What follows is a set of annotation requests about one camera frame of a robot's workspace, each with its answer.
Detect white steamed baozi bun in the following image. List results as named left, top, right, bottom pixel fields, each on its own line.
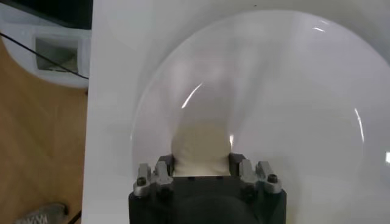
left=170, top=120, right=232, bottom=177

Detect grey sneaker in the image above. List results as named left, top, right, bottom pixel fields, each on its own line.
left=12, top=202, right=69, bottom=224

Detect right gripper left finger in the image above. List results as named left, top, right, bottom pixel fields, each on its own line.
left=133, top=153, right=175, bottom=197

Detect white round plate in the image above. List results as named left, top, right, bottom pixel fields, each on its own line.
left=130, top=9, right=390, bottom=224

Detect white and black robot base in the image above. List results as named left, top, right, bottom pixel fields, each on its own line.
left=0, top=0, right=94, bottom=89

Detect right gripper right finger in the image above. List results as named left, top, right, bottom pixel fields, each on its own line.
left=229, top=152, right=283, bottom=195

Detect thin black floor cable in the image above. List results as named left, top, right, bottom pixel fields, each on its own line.
left=0, top=32, right=90, bottom=80

